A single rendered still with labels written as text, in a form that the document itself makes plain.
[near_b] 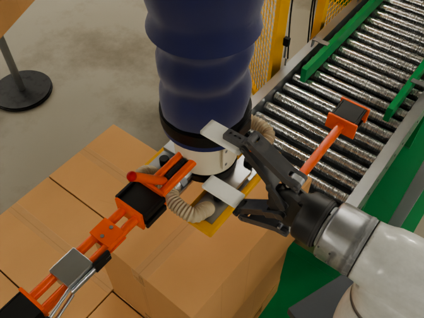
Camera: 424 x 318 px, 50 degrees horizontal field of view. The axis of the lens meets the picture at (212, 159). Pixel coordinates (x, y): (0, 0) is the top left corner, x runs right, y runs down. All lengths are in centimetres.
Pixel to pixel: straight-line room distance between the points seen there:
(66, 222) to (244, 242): 85
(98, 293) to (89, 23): 258
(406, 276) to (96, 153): 172
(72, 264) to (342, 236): 61
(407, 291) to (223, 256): 80
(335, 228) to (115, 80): 282
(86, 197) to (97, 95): 134
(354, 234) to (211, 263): 76
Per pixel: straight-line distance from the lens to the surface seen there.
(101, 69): 345
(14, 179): 291
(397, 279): 62
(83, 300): 179
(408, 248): 63
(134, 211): 106
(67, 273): 103
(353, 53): 272
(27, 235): 199
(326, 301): 155
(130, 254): 138
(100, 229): 107
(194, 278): 132
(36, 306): 101
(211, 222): 119
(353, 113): 130
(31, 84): 341
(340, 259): 64
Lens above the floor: 215
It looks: 51 degrees down
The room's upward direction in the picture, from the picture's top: straight up
